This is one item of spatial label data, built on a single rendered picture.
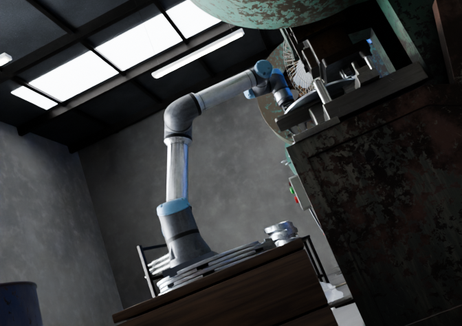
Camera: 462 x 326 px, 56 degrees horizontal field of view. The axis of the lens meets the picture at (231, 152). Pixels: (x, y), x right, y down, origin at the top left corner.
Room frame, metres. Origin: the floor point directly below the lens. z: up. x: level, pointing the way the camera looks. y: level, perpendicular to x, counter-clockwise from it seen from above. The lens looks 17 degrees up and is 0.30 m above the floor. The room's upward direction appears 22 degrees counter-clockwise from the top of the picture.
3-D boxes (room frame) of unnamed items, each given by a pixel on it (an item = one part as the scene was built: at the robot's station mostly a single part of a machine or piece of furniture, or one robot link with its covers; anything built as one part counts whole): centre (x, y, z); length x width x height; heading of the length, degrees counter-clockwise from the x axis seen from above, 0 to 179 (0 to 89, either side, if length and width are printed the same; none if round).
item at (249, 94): (1.77, -0.22, 1.07); 0.11 x 0.11 x 0.08; 14
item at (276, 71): (1.81, -0.31, 1.08); 0.09 x 0.08 x 0.11; 104
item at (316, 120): (1.45, -0.31, 0.72); 0.25 x 0.14 x 0.14; 81
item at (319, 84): (1.27, -0.34, 0.75); 0.03 x 0.03 x 0.10; 81
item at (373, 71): (1.26, -0.46, 0.76); 0.17 x 0.06 x 0.10; 171
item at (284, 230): (4.53, -0.19, 0.40); 0.45 x 0.40 x 0.79; 3
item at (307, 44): (1.43, -0.45, 1.04); 0.17 x 0.15 x 0.30; 81
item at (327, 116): (1.43, -0.49, 0.68); 0.45 x 0.30 x 0.06; 171
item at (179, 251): (1.53, 0.27, 0.50); 0.15 x 0.15 x 0.10
